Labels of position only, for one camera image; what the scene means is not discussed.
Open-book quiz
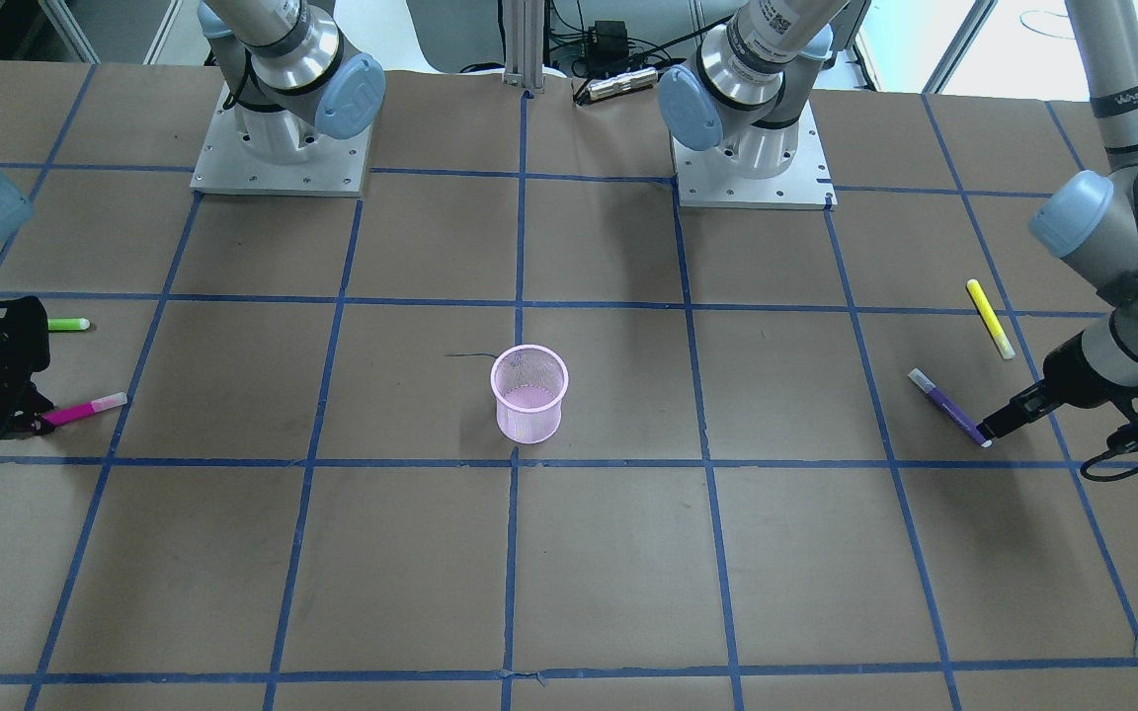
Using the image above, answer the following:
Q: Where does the purple highlighter pen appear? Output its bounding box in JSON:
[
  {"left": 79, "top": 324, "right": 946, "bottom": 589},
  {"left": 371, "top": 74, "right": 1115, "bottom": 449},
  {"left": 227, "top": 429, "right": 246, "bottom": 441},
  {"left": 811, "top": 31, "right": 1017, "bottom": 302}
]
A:
[{"left": 907, "top": 367, "right": 993, "bottom": 448}]

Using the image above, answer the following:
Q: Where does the pink highlighter pen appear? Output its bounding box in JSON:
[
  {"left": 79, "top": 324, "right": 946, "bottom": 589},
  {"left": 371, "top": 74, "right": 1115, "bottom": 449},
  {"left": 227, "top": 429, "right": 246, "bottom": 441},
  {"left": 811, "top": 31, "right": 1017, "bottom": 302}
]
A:
[{"left": 41, "top": 392, "right": 129, "bottom": 428}]

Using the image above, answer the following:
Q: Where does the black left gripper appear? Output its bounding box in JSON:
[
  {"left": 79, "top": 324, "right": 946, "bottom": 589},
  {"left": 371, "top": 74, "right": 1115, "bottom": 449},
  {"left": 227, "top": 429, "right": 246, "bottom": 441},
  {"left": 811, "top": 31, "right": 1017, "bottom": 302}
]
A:
[{"left": 980, "top": 332, "right": 1123, "bottom": 440}]

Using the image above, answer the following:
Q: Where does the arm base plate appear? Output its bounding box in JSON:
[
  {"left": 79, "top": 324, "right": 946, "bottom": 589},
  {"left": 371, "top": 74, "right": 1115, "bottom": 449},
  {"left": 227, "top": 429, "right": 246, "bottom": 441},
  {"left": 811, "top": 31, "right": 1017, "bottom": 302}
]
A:
[
  {"left": 670, "top": 105, "right": 839, "bottom": 210},
  {"left": 190, "top": 86, "right": 373, "bottom": 198}
]

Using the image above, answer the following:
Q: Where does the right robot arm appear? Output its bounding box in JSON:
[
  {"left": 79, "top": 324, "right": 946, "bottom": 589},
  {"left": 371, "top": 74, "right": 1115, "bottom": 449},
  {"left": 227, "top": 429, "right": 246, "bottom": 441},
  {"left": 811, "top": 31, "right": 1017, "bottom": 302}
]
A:
[{"left": 0, "top": 1, "right": 385, "bottom": 440}]

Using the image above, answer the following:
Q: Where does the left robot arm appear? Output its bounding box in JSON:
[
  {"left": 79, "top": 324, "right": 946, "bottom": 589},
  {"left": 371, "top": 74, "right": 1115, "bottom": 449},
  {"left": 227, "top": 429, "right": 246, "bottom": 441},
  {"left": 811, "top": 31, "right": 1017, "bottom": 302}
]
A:
[{"left": 658, "top": 1, "right": 1138, "bottom": 450}]

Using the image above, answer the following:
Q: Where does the yellow highlighter pen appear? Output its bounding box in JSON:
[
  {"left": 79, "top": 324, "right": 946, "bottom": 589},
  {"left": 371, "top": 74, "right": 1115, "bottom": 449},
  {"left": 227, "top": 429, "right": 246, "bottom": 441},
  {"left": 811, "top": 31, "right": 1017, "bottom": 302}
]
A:
[{"left": 965, "top": 278, "right": 1016, "bottom": 359}]

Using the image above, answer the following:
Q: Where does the pink mesh cup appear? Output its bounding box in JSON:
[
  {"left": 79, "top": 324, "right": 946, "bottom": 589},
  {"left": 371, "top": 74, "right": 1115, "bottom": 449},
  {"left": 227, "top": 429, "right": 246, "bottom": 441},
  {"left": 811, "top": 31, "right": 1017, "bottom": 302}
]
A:
[{"left": 489, "top": 344, "right": 570, "bottom": 445}]

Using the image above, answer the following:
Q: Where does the green highlighter pen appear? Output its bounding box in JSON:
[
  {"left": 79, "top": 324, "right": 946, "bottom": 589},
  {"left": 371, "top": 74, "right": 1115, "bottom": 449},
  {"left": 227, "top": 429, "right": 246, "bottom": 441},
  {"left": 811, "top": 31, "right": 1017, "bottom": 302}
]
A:
[{"left": 46, "top": 319, "right": 92, "bottom": 333}]

